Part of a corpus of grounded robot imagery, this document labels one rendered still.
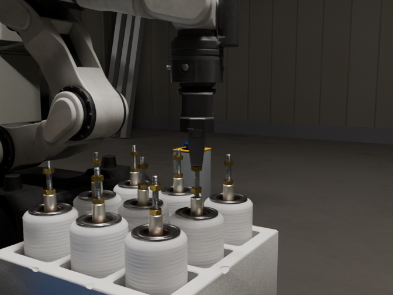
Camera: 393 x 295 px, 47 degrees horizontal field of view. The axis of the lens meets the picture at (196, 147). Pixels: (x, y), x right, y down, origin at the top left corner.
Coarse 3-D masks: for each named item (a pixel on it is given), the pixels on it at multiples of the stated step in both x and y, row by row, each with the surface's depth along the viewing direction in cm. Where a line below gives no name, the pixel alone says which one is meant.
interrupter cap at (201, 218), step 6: (180, 210) 80; (186, 210) 80; (204, 210) 80; (210, 210) 80; (216, 210) 79; (180, 216) 76; (186, 216) 76; (192, 216) 76; (198, 216) 76; (204, 216) 76; (210, 216) 76; (216, 216) 77
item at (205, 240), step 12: (180, 228) 75; (192, 228) 74; (204, 228) 74; (216, 228) 75; (192, 240) 74; (204, 240) 74; (216, 240) 76; (192, 252) 75; (204, 252) 75; (216, 252) 76; (192, 264) 75; (204, 264) 75
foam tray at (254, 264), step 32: (0, 256) 78; (224, 256) 82; (256, 256) 83; (0, 288) 79; (32, 288) 74; (64, 288) 70; (96, 288) 66; (192, 288) 66; (224, 288) 73; (256, 288) 84
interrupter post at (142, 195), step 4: (148, 188) 84; (140, 192) 83; (144, 192) 83; (148, 192) 84; (140, 196) 83; (144, 196) 83; (148, 196) 84; (140, 200) 83; (144, 200) 83; (148, 200) 84; (140, 204) 84; (144, 204) 84; (148, 204) 84
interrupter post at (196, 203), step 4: (192, 196) 79; (200, 196) 79; (192, 200) 77; (196, 200) 77; (200, 200) 77; (192, 204) 77; (196, 204) 77; (200, 204) 77; (192, 208) 77; (196, 208) 77; (200, 208) 77; (192, 212) 78; (196, 212) 77; (200, 212) 77
